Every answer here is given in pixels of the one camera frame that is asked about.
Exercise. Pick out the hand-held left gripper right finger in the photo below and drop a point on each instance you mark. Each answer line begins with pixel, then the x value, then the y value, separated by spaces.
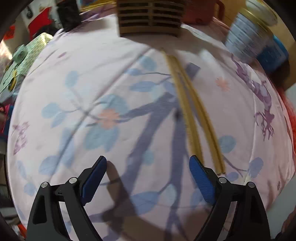
pixel 203 180

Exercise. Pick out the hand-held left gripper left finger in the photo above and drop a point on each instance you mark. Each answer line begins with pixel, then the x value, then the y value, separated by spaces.
pixel 93 180

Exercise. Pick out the bunch of wooden chopsticks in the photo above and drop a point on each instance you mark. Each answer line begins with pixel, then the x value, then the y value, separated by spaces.
pixel 187 106

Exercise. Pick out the wooden chopstick holder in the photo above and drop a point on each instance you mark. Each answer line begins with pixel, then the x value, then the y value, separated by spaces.
pixel 150 20

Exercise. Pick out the pink floral tablecloth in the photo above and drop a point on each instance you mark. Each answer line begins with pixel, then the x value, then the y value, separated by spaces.
pixel 92 81

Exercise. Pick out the small yellow pan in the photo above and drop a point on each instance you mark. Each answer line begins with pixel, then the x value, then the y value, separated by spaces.
pixel 12 83

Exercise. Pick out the blue lidded canister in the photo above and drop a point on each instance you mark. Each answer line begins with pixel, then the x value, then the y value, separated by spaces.
pixel 272 53

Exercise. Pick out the green checked table cover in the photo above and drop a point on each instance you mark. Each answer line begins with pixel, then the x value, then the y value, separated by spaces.
pixel 37 46

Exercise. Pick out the mint green rice cooker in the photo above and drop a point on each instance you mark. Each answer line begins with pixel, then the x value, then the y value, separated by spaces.
pixel 20 53

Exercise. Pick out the milk powder tin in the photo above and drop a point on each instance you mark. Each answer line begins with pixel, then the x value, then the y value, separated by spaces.
pixel 247 34

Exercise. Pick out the dark soy sauce bottle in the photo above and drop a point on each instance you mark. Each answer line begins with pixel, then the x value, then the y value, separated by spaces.
pixel 69 16

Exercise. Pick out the red electric pot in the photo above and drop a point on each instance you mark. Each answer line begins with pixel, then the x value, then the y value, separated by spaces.
pixel 198 14

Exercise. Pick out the red cloth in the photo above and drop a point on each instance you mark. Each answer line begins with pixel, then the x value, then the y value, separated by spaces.
pixel 44 20

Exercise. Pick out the red paper door decoration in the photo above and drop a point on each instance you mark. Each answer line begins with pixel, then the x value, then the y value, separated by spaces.
pixel 9 33

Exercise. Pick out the large cooking oil bottle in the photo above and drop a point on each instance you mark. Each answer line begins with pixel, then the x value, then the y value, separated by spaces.
pixel 97 3

